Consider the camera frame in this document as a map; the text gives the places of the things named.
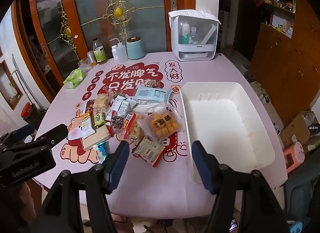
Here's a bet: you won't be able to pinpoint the light shoe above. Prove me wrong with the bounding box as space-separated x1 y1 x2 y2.
250 81 267 93
259 91 272 103

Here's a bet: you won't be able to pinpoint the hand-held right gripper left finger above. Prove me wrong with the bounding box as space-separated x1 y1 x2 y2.
32 140 130 233

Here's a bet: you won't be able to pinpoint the beige barcode snack packet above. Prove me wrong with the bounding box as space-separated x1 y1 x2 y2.
136 138 165 167

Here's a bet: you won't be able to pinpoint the wooden framed glass door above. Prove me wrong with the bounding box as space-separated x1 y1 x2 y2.
71 0 195 55
15 0 85 98

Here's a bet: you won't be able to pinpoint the white plastic bin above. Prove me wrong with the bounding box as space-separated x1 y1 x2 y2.
180 81 276 184

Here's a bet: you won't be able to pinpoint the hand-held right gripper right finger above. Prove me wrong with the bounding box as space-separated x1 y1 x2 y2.
191 140 292 233

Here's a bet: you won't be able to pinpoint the light blue white packet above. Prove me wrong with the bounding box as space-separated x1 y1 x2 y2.
134 86 173 106

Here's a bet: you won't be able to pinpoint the puffed rice cake packet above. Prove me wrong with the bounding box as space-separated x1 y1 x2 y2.
94 93 110 112

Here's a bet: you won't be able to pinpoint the yellow cube snack pack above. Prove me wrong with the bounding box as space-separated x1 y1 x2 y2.
139 109 182 139

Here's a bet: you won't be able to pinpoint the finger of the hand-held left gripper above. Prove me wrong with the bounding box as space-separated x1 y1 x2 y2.
35 123 68 149
9 123 36 144

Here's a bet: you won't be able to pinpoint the beige wafer cracker packet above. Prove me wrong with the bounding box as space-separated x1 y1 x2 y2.
81 125 112 151

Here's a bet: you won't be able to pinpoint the wooden shelf cabinet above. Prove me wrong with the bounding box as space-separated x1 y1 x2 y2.
250 0 320 118

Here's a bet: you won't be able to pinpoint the yellow white snack packet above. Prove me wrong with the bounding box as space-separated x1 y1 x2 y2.
80 113 95 138

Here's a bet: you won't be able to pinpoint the green label bottle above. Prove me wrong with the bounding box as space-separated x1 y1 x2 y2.
92 38 107 64

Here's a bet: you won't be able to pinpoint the white bottle green cap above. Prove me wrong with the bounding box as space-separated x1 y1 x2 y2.
181 23 190 44

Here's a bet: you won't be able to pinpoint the pink plastic stool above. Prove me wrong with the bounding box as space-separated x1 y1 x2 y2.
282 141 305 173

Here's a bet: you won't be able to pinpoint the light blue canister brown lid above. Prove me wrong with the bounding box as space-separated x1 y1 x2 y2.
126 37 145 60

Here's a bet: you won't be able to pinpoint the dark snack packet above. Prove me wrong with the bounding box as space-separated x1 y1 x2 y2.
110 115 124 133

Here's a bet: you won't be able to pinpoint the blue snack packet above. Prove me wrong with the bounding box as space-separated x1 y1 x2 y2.
94 141 110 163

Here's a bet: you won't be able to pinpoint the clear nut snack packet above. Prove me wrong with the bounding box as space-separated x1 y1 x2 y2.
145 79 163 89

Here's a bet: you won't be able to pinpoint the green snack packet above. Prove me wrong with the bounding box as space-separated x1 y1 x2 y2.
92 111 105 127

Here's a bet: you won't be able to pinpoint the green tissue pack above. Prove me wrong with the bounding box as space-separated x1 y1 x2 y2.
62 69 85 89

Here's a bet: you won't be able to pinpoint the glass jar orange contents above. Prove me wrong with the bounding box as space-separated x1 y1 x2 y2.
87 51 97 67

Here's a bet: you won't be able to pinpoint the white printed snack packet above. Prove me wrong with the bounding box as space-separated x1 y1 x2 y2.
112 96 137 118

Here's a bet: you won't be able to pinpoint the cardboard box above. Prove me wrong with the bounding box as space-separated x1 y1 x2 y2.
279 110 318 148

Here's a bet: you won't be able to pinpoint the wooden picture frame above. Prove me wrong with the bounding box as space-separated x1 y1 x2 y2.
0 60 24 111

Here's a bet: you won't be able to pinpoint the clear glass cup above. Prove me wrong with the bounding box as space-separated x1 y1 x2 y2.
78 58 91 74

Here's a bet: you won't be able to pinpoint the person's left hand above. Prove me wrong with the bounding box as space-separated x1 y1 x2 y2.
14 182 38 223

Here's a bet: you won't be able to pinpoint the long rice cracker packet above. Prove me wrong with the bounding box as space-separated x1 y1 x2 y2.
122 114 145 141

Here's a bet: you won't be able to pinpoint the clear red snack packet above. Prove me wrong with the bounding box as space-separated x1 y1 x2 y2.
107 89 128 99

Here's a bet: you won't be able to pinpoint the red trash bin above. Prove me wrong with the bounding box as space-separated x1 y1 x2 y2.
21 101 38 126

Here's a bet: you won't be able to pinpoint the clear wash bottle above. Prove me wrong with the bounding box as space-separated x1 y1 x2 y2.
109 38 128 62

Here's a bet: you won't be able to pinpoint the pink printed tablecloth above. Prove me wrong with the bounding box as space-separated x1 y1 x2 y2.
32 51 288 220

